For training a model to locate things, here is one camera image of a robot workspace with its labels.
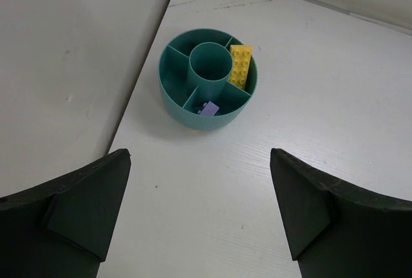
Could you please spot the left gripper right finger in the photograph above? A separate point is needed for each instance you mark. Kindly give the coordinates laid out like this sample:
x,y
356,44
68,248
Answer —
x,y
337,229

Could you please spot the teal round divided container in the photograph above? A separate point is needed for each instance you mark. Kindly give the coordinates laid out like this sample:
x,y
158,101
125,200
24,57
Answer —
x,y
193,69

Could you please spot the yellow long lego brick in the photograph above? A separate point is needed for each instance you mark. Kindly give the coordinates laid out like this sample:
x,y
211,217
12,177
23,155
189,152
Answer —
x,y
241,59

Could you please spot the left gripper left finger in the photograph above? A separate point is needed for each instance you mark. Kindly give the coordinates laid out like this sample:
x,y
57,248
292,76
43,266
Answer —
x,y
63,227

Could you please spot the small lavender lego piece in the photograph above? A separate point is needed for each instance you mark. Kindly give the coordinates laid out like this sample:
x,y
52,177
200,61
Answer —
x,y
208,109

